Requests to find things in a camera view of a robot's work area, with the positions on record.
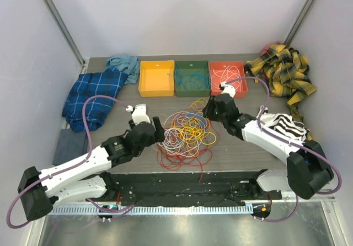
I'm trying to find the blue cable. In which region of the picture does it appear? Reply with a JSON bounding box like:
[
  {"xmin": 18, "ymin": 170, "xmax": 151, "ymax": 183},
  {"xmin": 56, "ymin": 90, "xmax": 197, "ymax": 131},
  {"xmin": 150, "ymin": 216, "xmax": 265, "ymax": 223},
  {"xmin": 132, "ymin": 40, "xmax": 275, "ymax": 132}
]
[
  {"xmin": 168, "ymin": 66, "xmax": 199, "ymax": 92},
  {"xmin": 191, "ymin": 74, "xmax": 212, "ymax": 91},
  {"xmin": 172, "ymin": 110, "xmax": 207, "ymax": 128},
  {"xmin": 187, "ymin": 71, "xmax": 211, "ymax": 92}
]

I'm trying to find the short white cable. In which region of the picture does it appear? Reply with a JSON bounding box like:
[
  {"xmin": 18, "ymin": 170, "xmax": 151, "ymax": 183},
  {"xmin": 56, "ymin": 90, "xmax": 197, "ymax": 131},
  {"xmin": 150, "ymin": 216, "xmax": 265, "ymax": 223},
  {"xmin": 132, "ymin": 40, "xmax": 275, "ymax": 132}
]
[
  {"xmin": 219, "ymin": 65, "xmax": 248, "ymax": 92},
  {"xmin": 211, "ymin": 65, "xmax": 240, "ymax": 88}
]

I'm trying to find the yellow plastic bin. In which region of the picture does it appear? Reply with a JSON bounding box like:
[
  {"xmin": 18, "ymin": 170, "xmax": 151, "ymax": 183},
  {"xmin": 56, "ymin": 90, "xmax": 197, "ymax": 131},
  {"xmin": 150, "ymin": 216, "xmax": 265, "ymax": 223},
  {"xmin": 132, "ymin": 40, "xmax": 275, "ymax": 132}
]
[{"xmin": 138, "ymin": 60, "xmax": 175, "ymax": 97}]

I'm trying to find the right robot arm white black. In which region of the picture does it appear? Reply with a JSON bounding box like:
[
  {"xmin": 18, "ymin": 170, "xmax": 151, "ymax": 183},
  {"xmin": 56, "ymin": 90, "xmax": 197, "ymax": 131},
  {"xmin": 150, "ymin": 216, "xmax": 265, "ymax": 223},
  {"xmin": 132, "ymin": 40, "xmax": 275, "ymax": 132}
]
[{"xmin": 202, "ymin": 94, "xmax": 334, "ymax": 199}]

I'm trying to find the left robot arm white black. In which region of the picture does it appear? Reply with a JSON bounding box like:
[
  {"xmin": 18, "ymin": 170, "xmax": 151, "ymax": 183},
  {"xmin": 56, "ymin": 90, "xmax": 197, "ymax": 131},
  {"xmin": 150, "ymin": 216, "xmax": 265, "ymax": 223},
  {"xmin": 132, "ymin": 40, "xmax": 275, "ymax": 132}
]
[{"xmin": 17, "ymin": 117, "xmax": 165, "ymax": 221}]

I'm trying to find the green plastic bin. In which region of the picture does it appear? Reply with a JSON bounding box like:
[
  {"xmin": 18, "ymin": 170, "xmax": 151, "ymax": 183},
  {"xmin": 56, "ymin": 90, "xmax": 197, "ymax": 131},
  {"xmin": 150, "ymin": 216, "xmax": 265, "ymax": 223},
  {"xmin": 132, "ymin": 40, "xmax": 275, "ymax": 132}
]
[{"xmin": 174, "ymin": 61, "xmax": 211, "ymax": 97}]

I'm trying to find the red plastic bin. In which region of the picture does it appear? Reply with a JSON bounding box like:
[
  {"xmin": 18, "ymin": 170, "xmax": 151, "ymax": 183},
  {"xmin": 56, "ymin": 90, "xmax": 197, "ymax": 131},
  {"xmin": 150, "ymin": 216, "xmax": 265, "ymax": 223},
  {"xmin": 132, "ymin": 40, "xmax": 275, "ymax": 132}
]
[{"xmin": 208, "ymin": 61, "xmax": 248, "ymax": 98}]

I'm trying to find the black white striped cloth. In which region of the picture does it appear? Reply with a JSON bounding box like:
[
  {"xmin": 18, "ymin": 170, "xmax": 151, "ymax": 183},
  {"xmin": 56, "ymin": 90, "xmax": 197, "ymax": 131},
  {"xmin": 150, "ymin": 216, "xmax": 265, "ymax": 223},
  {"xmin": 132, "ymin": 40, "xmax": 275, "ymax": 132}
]
[{"xmin": 256, "ymin": 105, "xmax": 309, "ymax": 142}]

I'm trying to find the blue plaid cloth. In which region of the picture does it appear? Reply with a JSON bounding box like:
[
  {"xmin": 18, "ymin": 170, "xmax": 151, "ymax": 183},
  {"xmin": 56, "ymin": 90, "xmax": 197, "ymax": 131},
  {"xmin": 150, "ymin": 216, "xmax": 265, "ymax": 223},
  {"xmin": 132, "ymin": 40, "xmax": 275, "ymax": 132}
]
[{"xmin": 62, "ymin": 67, "xmax": 128, "ymax": 132}]

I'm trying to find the light blue cloth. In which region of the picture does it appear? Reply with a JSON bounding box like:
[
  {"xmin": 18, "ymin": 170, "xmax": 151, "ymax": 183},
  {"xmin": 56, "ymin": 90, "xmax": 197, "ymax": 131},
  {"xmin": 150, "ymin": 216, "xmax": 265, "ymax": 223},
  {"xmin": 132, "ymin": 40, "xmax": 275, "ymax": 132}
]
[{"xmin": 105, "ymin": 55, "xmax": 140, "ymax": 84}]

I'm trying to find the grey folded cloth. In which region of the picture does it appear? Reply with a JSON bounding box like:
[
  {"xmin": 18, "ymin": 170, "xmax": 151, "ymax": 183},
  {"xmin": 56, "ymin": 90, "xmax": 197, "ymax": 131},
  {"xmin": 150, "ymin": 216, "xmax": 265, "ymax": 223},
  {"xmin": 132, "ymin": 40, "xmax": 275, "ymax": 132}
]
[{"xmin": 52, "ymin": 129, "xmax": 88, "ymax": 166}]

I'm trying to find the yellow plaid shirt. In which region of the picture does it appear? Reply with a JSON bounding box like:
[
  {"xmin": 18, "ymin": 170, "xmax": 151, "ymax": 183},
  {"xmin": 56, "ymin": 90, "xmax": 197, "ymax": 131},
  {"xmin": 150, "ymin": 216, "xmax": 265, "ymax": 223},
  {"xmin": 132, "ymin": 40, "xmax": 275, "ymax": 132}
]
[{"xmin": 244, "ymin": 44, "xmax": 317, "ymax": 141}]

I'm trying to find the pink cloth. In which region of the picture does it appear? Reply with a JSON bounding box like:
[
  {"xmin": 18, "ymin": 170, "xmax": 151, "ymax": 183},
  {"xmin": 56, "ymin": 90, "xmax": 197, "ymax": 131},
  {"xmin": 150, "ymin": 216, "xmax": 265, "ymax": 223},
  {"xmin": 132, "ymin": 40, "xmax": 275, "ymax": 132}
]
[{"xmin": 260, "ymin": 41, "xmax": 281, "ymax": 56}]

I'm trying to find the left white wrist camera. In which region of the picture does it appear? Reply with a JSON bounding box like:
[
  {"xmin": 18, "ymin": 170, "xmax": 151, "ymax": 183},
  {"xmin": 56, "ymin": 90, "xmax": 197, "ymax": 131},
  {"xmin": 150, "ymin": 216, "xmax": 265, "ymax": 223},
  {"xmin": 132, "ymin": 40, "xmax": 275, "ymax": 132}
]
[{"xmin": 125, "ymin": 104, "xmax": 151, "ymax": 125}]

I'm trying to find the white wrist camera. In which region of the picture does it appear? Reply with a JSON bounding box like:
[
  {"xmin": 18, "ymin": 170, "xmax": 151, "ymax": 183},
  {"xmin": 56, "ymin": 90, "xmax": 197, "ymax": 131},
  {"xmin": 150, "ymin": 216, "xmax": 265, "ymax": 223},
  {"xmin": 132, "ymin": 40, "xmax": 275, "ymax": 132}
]
[
  {"xmin": 125, "ymin": 104, "xmax": 151, "ymax": 125},
  {"xmin": 219, "ymin": 82, "xmax": 236, "ymax": 98}
]

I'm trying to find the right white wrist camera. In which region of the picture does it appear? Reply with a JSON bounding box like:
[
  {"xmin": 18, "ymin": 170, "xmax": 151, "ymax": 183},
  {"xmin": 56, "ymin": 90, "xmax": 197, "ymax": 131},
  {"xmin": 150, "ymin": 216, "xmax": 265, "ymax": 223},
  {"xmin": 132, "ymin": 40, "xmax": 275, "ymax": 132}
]
[{"xmin": 219, "ymin": 82, "xmax": 236, "ymax": 98}]

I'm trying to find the yellow cable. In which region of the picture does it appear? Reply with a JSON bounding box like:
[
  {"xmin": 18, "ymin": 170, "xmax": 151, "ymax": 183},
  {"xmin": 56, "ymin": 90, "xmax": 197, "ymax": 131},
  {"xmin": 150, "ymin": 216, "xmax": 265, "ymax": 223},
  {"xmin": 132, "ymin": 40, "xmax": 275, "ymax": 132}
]
[{"xmin": 172, "ymin": 98, "xmax": 217, "ymax": 147}]

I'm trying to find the orange cable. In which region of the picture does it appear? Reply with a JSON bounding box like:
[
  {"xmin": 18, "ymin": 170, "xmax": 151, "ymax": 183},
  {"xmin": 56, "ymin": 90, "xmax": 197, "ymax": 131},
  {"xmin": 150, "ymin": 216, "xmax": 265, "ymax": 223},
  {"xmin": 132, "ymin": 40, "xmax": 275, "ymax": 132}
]
[{"xmin": 157, "ymin": 98, "xmax": 215, "ymax": 153}]

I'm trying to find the red cable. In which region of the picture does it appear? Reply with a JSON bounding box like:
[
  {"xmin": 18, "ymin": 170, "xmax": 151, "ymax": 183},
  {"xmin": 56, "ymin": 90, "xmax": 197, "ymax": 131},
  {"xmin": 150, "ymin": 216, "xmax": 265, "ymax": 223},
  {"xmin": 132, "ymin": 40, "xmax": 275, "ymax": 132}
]
[{"xmin": 156, "ymin": 102, "xmax": 221, "ymax": 183}]

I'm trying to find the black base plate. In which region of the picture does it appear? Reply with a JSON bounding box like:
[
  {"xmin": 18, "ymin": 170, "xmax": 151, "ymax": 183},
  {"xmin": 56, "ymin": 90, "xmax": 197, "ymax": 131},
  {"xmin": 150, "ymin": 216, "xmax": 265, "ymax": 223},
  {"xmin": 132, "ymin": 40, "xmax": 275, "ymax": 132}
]
[{"xmin": 97, "ymin": 172, "xmax": 282, "ymax": 207}]

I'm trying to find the slotted cable duct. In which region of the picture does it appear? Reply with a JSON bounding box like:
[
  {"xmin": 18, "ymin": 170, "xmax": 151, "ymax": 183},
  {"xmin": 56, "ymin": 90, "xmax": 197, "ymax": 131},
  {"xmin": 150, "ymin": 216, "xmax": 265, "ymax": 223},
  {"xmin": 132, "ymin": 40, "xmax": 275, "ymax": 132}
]
[{"xmin": 49, "ymin": 204, "xmax": 253, "ymax": 216}]

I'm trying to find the right aluminium frame post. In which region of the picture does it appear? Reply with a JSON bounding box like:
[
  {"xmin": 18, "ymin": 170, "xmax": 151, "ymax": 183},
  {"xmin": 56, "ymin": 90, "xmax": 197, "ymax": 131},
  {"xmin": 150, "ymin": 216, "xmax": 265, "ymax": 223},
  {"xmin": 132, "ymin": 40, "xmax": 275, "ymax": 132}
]
[{"xmin": 284, "ymin": 0, "xmax": 317, "ymax": 45}]

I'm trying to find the aluminium frame post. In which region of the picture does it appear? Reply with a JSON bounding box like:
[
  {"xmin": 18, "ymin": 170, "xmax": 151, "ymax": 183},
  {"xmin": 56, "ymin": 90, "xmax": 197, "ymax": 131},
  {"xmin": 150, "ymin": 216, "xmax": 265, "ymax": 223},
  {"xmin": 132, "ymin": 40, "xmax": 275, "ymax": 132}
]
[
  {"xmin": 284, "ymin": 0, "xmax": 317, "ymax": 45},
  {"xmin": 43, "ymin": 0, "xmax": 85, "ymax": 67}
]

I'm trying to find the left aluminium frame post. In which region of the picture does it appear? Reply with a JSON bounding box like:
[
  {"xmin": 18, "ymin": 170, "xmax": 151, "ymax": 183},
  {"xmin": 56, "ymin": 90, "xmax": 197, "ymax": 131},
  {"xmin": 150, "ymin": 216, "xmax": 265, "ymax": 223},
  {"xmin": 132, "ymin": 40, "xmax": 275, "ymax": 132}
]
[{"xmin": 43, "ymin": 0, "xmax": 85, "ymax": 67}]

